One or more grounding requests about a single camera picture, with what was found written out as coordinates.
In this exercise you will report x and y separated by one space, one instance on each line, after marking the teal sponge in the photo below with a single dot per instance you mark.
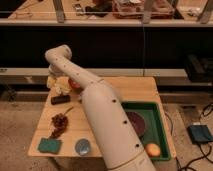
47 145

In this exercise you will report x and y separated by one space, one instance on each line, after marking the yellow banana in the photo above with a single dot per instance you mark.
61 88

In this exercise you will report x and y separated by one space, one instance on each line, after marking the black rectangular block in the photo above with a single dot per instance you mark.
60 99

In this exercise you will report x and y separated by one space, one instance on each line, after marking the black box on right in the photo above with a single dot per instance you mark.
199 69

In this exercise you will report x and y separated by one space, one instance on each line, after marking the red-orange bowl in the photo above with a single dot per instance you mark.
73 84

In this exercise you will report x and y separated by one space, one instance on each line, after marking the dark maroon bowl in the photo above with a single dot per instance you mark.
137 122

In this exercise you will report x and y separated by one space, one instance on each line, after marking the small blue bowl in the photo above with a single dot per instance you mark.
82 147

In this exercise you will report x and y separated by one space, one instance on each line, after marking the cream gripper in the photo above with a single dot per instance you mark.
52 79

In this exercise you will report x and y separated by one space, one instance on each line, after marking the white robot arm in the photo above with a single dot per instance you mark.
116 138

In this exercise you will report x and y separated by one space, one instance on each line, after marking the clutter box on shelf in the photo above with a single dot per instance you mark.
135 8

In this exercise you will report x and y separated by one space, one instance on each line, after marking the green plastic tray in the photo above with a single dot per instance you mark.
155 132

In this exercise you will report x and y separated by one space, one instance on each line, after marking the bunch of dark grapes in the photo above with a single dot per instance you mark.
60 123

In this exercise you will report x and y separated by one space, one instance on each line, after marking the orange apple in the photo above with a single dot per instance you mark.
153 150

